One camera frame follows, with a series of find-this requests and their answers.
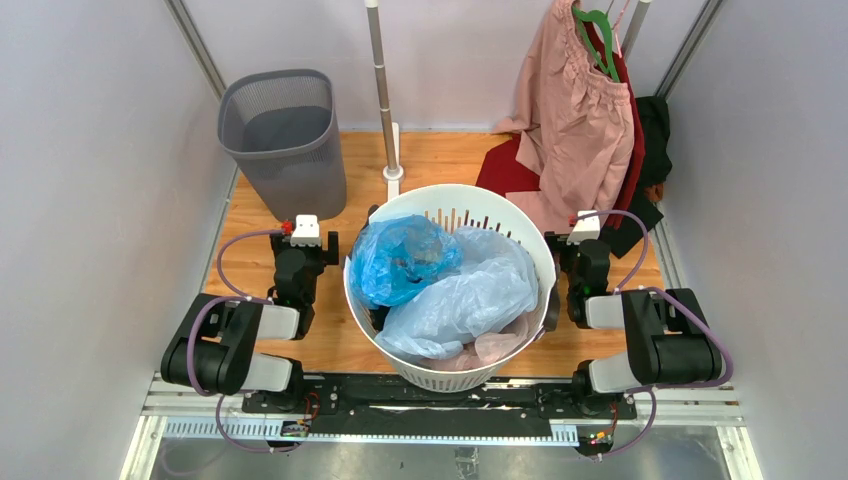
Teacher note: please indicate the green clothes hanger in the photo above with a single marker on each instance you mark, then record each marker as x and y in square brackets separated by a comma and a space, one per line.
[598, 35]

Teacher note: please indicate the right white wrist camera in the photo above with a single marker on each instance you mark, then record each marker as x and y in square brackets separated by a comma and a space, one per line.
[585, 226]

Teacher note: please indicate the white rack base foot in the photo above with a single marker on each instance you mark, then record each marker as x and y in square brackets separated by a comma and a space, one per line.
[393, 173]

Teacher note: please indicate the black garment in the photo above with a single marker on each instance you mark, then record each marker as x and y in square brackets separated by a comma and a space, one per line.
[644, 183]

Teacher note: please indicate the silver clothes rack pole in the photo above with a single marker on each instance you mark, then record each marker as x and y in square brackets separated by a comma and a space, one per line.
[372, 10]

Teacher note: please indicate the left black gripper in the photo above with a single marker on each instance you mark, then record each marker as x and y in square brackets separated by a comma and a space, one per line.
[325, 257]

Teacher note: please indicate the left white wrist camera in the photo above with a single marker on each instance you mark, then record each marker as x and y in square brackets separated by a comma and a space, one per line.
[306, 231]

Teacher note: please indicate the pink plastic bag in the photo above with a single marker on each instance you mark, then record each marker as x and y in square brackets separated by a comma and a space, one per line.
[487, 349]

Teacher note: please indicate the bright blue plastic bag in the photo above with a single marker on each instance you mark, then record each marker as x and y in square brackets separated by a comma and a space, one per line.
[392, 261]

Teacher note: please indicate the grey mesh trash bin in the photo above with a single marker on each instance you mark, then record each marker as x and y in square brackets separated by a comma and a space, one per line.
[281, 129]

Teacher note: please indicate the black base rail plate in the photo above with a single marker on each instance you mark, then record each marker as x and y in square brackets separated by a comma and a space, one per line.
[384, 404]

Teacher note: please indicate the light blue plastic bag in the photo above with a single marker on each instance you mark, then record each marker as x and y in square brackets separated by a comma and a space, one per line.
[495, 284]

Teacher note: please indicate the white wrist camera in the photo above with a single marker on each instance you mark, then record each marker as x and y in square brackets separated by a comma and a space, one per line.
[585, 226]
[306, 231]

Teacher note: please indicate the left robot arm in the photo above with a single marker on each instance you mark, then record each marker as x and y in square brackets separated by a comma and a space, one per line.
[213, 349]

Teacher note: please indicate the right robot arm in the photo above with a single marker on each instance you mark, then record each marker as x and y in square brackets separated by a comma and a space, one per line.
[668, 342]

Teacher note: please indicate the dark red garment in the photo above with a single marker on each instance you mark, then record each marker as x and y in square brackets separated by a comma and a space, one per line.
[502, 174]

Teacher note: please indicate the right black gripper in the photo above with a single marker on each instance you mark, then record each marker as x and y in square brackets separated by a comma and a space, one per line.
[558, 242]

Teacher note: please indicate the pink hanging garment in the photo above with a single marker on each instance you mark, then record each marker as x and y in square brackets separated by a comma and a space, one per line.
[575, 125]

